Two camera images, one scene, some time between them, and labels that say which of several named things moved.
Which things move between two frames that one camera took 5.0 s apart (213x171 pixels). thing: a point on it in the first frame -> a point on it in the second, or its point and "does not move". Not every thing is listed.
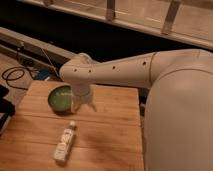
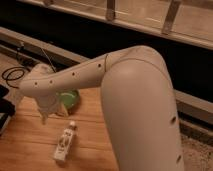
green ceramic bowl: [60, 98] does not move
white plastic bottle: [64, 143] does not move
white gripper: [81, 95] -> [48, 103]
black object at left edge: [7, 108] does not move
